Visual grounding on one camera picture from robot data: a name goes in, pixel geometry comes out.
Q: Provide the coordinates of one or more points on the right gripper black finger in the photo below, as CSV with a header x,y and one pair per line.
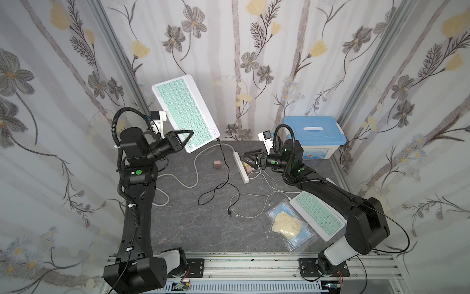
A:
x,y
251,161
253,152

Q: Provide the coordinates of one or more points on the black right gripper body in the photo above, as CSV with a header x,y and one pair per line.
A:
x,y
261,160

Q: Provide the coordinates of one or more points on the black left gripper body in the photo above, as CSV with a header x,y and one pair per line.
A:
x,y
173,141

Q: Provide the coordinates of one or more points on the white power strip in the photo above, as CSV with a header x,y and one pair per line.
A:
x,y
241,168

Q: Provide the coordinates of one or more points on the green keyboard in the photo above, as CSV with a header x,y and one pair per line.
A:
x,y
186,110
323,219

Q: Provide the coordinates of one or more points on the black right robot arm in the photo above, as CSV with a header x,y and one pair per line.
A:
x,y
363,219

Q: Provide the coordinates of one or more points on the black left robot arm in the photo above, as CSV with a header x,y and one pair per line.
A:
x,y
136,269

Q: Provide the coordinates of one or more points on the blue lid storage box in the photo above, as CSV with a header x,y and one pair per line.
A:
x,y
319,136

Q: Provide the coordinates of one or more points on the bag of gloves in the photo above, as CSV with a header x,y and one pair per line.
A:
x,y
287,223

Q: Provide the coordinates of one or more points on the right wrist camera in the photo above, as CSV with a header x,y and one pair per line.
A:
x,y
266,138

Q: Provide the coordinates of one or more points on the white ribbed cable duct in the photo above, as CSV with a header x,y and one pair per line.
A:
x,y
246,287

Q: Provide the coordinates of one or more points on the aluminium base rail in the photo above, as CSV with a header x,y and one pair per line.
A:
x,y
371,274

